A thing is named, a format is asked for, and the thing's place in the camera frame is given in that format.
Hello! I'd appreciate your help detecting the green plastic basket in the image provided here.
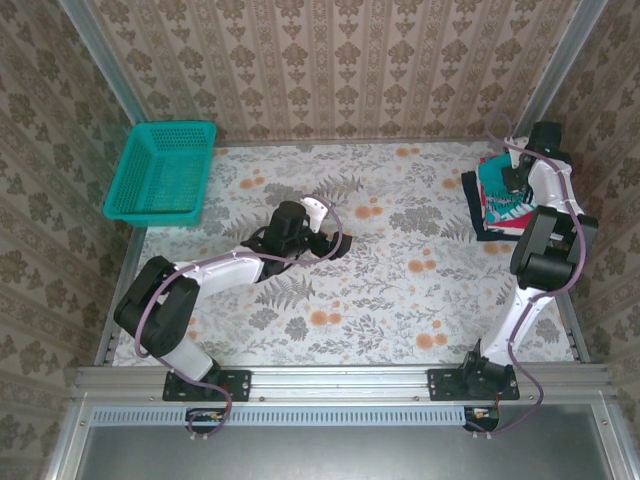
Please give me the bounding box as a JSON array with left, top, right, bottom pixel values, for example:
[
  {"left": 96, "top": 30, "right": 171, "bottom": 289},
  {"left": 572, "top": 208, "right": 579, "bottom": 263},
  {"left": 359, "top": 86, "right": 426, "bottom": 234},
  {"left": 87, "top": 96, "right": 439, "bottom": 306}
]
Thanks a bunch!
[{"left": 102, "top": 121, "right": 219, "bottom": 229}]

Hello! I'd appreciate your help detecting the red t-shirt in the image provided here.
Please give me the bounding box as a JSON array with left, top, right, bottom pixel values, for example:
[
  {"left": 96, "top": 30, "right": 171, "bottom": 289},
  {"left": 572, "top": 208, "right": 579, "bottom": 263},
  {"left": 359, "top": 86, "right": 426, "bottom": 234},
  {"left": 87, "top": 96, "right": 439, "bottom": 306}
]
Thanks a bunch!
[{"left": 478, "top": 184, "right": 524, "bottom": 236}]

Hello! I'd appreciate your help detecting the slotted white cable duct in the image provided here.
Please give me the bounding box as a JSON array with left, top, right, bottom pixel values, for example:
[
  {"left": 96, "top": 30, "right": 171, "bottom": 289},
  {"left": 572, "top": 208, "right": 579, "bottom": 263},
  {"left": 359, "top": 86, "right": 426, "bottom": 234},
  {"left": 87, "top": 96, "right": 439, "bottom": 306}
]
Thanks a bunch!
[{"left": 92, "top": 404, "right": 466, "bottom": 427}]

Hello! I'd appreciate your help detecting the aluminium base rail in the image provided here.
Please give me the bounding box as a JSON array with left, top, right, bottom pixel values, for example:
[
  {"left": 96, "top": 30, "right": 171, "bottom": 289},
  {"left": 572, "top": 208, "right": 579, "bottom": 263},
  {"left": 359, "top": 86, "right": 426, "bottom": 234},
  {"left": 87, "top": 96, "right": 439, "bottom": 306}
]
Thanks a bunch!
[{"left": 74, "top": 364, "right": 617, "bottom": 404}]

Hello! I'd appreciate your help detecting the aluminium frame post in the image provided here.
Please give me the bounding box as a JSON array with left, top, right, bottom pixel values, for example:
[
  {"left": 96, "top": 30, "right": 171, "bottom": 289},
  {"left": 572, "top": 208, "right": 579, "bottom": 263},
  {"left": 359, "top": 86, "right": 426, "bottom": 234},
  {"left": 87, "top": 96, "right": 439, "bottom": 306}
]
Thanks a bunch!
[
  {"left": 512, "top": 0, "right": 611, "bottom": 146},
  {"left": 57, "top": 0, "right": 149, "bottom": 126}
]

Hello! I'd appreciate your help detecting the navy t-shirt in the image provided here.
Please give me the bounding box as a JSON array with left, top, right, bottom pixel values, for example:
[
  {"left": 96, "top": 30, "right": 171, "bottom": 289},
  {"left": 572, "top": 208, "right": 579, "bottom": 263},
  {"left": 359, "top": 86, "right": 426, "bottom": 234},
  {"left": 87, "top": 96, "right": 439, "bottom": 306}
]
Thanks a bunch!
[{"left": 460, "top": 169, "right": 524, "bottom": 244}]

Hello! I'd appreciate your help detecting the aluminium side frame rail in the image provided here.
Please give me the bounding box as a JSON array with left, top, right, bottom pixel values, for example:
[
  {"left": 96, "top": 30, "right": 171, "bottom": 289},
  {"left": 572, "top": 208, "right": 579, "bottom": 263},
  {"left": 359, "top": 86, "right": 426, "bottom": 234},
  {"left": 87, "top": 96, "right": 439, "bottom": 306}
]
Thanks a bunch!
[
  {"left": 94, "top": 227, "right": 147, "bottom": 369},
  {"left": 554, "top": 294, "right": 595, "bottom": 364}
]

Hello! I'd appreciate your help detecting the black connector board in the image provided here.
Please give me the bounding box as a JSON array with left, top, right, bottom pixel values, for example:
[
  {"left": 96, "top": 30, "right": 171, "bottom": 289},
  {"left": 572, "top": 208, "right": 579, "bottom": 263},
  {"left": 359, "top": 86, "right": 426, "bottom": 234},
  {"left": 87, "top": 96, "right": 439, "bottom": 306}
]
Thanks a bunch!
[
  {"left": 184, "top": 407, "right": 226, "bottom": 432},
  {"left": 462, "top": 405, "right": 501, "bottom": 432}
]

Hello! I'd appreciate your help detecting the teal t-shirt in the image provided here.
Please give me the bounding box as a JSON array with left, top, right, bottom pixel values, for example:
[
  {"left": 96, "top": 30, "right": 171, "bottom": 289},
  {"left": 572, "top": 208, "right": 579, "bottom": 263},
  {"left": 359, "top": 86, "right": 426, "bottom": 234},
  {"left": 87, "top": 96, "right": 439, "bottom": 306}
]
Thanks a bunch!
[{"left": 477, "top": 154, "right": 541, "bottom": 226}]

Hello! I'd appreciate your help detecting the grey metal sheet panel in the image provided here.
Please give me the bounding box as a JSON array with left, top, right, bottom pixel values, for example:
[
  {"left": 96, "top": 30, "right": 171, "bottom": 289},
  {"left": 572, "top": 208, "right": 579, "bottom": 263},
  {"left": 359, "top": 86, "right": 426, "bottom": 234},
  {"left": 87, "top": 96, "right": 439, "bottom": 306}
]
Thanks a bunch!
[{"left": 44, "top": 399, "right": 640, "bottom": 480}]

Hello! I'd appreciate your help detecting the floral tablecloth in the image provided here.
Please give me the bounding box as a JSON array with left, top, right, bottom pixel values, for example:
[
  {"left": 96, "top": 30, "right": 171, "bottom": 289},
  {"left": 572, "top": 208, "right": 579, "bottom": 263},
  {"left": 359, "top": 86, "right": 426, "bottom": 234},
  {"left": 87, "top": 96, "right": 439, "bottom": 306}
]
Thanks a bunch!
[{"left": 112, "top": 139, "right": 576, "bottom": 366}]

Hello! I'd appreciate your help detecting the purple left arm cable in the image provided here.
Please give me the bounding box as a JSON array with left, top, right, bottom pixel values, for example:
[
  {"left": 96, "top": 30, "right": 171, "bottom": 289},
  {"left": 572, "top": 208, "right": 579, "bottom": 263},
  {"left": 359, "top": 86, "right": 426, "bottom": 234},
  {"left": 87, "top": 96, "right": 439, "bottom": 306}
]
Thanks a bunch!
[{"left": 133, "top": 197, "right": 346, "bottom": 444}]

